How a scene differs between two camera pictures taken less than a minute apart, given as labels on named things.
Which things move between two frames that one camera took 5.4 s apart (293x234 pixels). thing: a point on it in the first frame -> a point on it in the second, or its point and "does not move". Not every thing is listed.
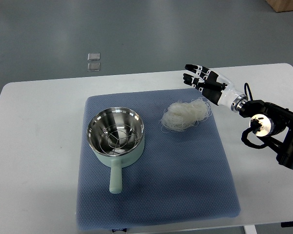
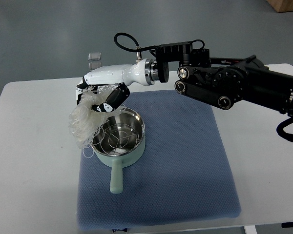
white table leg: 250,229 does not move
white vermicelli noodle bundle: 180,116 -> 87,125
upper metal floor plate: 94,56 does not move
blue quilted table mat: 180,176 does not move
